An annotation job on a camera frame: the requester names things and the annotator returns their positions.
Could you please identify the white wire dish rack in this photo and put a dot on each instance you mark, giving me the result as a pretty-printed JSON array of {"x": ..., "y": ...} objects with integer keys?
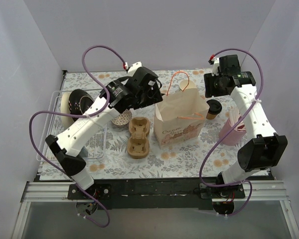
[{"x": 70, "y": 142}]

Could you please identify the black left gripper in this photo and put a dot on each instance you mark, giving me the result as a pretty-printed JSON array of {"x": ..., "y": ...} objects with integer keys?
[{"x": 152, "y": 92}]

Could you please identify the patterned ceramic bowl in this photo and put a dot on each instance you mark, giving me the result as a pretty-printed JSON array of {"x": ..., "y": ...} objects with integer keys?
[{"x": 122, "y": 119}]

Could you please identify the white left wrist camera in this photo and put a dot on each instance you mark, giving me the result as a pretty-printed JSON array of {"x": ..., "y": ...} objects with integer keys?
[{"x": 131, "y": 69}]

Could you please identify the brown cardboard cup carrier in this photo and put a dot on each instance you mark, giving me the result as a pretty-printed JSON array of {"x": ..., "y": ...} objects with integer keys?
[{"x": 138, "y": 143}]

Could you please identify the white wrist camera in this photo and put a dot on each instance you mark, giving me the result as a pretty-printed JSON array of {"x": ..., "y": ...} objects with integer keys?
[
  {"x": 214, "y": 62},
  {"x": 131, "y": 69}
]

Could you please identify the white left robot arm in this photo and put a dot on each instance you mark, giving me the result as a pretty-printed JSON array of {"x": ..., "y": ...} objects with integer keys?
[{"x": 141, "y": 88}]

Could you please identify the brown paper cup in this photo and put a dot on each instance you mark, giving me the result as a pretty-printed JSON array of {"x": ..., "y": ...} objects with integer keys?
[{"x": 211, "y": 115}]

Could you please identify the black round plate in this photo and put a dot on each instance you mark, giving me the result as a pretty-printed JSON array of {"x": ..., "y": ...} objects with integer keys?
[{"x": 79, "y": 101}]

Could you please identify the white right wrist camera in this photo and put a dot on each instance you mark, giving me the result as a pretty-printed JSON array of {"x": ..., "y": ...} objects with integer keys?
[{"x": 214, "y": 62}]

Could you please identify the pink cup holder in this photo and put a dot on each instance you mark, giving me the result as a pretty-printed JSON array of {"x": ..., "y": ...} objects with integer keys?
[{"x": 234, "y": 137}]

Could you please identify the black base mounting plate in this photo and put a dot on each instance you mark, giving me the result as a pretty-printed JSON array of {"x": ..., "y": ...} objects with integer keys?
[{"x": 150, "y": 193}]

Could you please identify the stack of brown paper cups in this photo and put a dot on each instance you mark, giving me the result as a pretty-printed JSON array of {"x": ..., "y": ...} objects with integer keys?
[{"x": 186, "y": 84}]

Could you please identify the black plastic cup lid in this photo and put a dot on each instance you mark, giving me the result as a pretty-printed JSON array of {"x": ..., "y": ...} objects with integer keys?
[{"x": 215, "y": 107}]

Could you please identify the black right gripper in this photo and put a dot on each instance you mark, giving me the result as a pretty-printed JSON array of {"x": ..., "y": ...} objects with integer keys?
[{"x": 209, "y": 85}]

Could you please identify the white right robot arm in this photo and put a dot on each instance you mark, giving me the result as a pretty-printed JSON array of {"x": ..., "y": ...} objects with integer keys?
[{"x": 264, "y": 147}]

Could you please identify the aluminium frame rail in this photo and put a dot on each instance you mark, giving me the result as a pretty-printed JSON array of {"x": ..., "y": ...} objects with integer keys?
[{"x": 263, "y": 190}]

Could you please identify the beige paper takeout bag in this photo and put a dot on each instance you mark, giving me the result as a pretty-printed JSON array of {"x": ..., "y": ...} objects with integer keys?
[{"x": 179, "y": 117}]

